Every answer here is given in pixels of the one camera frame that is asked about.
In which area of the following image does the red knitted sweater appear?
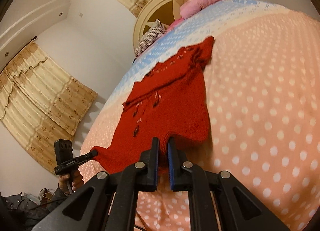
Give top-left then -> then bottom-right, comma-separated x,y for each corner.
93,36 -> 215,174

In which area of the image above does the person's left hand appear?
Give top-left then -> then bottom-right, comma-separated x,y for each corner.
58,169 -> 84,195

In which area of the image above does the beige curtain side window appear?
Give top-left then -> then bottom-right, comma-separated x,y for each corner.
1,42 -> 98,173

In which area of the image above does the pink blue dotted bedspread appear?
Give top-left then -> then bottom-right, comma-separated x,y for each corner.
81,0 -> 319,230

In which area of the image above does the striped pillow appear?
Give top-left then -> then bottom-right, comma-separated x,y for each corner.
135,19 -> 167,57

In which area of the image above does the cream round headboard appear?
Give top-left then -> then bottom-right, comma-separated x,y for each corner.
133,0 -> 181,49

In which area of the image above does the pink pillow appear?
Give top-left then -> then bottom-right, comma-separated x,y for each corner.
180,0 -> 221,19

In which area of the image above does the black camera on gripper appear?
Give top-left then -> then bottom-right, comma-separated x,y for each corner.
54,139 -> 73,165

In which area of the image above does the black cable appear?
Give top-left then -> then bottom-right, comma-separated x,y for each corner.
24,195 -> 66,212

